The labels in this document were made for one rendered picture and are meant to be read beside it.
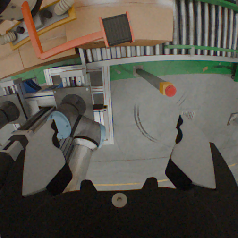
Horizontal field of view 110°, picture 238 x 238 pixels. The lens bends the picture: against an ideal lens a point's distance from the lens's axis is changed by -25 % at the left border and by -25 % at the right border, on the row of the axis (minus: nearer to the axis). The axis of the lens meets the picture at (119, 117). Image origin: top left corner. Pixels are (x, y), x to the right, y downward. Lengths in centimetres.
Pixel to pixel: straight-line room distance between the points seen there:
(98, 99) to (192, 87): 151
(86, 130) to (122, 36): 37
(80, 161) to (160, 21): 79
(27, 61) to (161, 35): 122
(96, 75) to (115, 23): 114
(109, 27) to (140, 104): 155
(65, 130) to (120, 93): 133
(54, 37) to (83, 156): 106
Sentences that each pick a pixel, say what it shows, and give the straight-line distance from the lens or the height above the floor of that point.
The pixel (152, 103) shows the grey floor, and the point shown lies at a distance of 186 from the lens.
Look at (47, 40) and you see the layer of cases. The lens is 127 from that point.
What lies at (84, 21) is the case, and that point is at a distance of 73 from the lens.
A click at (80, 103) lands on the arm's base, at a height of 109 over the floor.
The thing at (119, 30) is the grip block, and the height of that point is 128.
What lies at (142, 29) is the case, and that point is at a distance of 71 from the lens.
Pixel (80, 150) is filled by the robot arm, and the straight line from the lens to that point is 46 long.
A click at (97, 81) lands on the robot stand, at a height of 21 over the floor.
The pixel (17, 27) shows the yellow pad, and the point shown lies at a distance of 66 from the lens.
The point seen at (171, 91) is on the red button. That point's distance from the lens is 69.
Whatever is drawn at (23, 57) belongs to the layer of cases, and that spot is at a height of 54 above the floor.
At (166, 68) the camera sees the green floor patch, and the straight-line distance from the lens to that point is 179.
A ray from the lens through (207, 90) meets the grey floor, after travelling 231.
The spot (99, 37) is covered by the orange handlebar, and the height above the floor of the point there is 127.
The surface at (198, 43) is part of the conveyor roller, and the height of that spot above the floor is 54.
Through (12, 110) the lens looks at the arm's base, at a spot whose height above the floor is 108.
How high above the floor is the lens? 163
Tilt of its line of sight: 60 degrees down
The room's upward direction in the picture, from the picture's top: 176 degrees clockwise
